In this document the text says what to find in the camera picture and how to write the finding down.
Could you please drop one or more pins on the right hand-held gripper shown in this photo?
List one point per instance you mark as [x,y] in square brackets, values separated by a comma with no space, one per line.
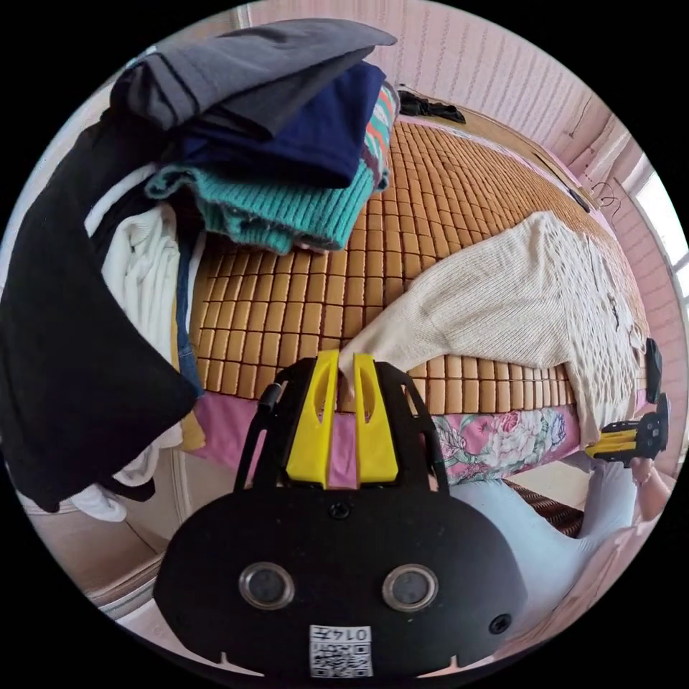
[655,428]

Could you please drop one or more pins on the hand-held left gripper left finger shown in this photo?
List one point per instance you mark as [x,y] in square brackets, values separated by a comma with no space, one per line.
[312,430]

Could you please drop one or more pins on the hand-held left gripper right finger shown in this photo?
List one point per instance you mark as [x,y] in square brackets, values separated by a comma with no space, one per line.
[377,436]

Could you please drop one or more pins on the beige wool sweater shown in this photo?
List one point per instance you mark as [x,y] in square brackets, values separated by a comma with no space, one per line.
[500,301]

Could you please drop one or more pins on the person's right forearm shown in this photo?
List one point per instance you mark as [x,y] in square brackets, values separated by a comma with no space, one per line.
[613,500]

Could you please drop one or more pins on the person's right hand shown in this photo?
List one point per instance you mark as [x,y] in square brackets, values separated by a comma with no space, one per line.
[651,484]

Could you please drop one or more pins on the person's body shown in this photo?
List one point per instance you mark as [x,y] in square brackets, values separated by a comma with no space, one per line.
[511,533]

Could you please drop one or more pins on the bed with woven mat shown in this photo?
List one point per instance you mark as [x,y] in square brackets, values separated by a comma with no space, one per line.
[430,215]

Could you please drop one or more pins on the pile of clothes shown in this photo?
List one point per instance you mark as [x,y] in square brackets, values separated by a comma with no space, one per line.
[81,323]

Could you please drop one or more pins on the black garment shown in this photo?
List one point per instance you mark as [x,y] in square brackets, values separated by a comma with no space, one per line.
[430,107]

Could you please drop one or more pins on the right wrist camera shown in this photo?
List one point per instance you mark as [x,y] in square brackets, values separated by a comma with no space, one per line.
[654,368]

